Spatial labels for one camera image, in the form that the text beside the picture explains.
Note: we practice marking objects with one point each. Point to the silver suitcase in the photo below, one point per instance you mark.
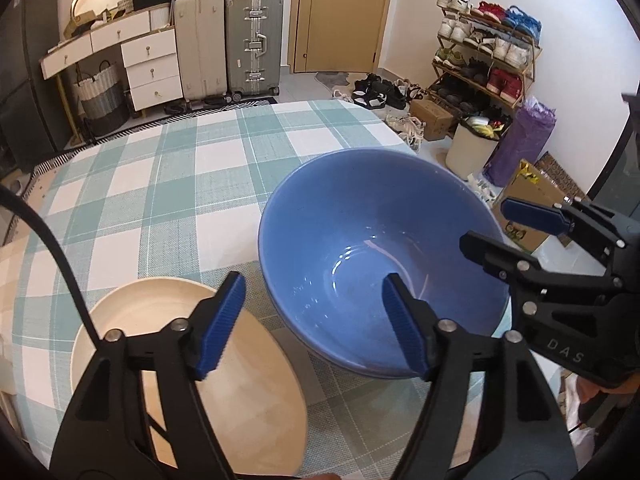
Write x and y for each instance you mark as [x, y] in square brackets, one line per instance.
[255, 45]

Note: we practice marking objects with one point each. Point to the purple bag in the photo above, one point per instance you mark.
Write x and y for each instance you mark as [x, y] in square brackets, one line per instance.
[520, 145]

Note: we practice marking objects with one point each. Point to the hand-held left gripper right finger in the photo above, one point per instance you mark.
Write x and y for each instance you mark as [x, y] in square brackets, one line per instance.
[405, 325]

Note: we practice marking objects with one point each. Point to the pile of loose shoes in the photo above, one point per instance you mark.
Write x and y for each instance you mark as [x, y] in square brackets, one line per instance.
[385, 100]

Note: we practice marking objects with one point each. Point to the person's right hand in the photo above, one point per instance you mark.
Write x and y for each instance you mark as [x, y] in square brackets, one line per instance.
[600, 402]

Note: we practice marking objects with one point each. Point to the beige suitcase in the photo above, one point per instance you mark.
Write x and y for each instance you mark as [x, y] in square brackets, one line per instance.
[202, 45]

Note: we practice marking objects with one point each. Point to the printed cardboard box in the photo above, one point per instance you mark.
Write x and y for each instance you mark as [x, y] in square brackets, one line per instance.
[540, 195]

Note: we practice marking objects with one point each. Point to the cream round plate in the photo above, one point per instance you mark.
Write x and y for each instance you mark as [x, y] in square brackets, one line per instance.
[265, 410]

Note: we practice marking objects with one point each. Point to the white vanity desk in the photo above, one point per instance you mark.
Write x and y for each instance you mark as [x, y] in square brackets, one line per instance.
[100, 35]

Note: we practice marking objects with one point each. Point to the tan wooden door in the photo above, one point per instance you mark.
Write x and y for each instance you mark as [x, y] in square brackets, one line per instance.
[345, 15]

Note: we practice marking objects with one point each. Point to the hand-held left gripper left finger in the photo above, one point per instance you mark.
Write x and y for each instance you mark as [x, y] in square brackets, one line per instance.
[222, 325]

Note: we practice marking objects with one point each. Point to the white trash bin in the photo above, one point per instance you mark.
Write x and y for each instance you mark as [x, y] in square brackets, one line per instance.
[470, 150]

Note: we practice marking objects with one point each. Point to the person's left hand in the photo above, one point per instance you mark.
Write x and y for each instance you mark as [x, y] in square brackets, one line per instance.
[327, 477]

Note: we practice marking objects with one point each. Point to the teal white checked tablecloth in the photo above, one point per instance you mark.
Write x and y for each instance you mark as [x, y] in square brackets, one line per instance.
[175, 185]

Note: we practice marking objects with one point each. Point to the rows of shoes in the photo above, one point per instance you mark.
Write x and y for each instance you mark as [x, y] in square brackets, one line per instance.
[480, 35]

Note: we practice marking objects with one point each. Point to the woven laundry basket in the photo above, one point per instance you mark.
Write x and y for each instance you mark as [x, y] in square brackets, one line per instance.
[102, 100]

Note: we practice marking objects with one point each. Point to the grey door mat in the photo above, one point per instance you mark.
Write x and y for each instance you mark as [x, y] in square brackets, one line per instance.
[332, 80]

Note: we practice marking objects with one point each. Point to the white drawer unit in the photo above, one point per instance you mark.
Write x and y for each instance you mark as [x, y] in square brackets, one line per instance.
[152, 70]

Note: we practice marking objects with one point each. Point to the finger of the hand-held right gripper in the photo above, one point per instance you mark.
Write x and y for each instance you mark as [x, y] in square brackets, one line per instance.
[535, 215]
[495, 255]

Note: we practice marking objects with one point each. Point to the grey refrigerator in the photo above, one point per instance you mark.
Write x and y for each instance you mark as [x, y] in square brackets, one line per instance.
[30, 75]

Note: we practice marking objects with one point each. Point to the wooden shoe rack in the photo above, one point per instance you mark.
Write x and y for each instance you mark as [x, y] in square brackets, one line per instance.
[530, 67]

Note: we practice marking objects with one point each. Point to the small open cardboard box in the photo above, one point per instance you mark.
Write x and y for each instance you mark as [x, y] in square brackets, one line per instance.
[82, 22]

